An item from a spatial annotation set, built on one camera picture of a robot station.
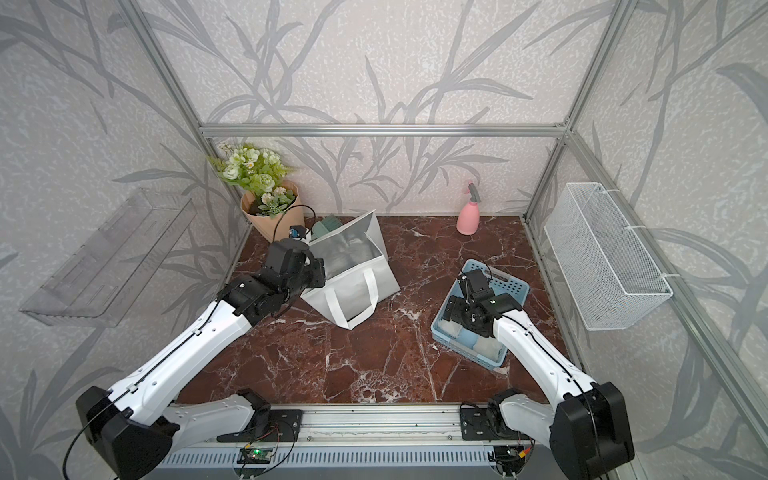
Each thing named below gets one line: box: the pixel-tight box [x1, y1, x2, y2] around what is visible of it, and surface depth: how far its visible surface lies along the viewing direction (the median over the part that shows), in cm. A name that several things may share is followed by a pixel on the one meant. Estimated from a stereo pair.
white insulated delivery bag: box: [301, 209, 401, 330], surface depth 77 cm
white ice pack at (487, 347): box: [473, 336, 502, 362], surface depth 85 cm
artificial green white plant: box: [207, 144, 297, 218], surface depth 96 cm
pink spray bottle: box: [456, 181, 481, 235], surface depth 113 cm
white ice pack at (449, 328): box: [437, 319, 463, 338], surface depth 89 cm
